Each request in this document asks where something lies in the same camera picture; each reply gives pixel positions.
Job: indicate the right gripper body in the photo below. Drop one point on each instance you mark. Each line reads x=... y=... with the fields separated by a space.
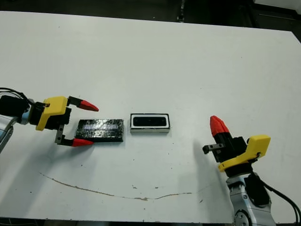
x=235 y=150

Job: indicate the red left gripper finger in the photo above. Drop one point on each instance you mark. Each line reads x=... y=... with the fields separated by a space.
x=81 y=142
x=88 y=106

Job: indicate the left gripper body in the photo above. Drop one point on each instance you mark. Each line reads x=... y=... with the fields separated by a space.
x=53 y=110

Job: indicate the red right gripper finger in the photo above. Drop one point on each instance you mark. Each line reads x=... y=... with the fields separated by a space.
x=224 y=131
x=215 y=127

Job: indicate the box base with white inlay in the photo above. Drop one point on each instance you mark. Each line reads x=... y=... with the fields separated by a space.
x=150 y=131

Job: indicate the black taped box lid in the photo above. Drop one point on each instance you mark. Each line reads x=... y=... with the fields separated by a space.
x=101 y=128

